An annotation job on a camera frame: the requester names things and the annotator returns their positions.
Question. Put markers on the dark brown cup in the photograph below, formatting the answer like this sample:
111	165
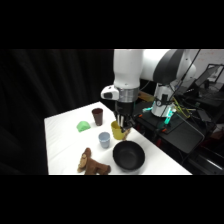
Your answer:
97	116

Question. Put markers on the black bowl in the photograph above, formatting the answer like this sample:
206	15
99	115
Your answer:
128	156

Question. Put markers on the green light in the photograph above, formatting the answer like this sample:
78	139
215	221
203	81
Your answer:
169	116

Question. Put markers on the green sponge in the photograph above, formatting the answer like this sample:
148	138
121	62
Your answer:
83	126

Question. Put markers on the yellow cup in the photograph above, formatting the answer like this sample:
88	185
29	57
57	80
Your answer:
116	132

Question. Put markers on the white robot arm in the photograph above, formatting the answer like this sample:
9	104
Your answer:
126	66

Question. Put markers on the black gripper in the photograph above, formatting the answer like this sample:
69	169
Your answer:
125	108

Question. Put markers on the black robot stand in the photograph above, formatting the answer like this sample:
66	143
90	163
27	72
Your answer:
183	136

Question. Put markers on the light blue cup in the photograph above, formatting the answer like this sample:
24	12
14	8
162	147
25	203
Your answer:
104	140

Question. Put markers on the brown striped plush toy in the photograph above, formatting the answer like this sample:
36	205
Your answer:
93	165

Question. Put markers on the black curtain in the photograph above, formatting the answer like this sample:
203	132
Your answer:
33	83

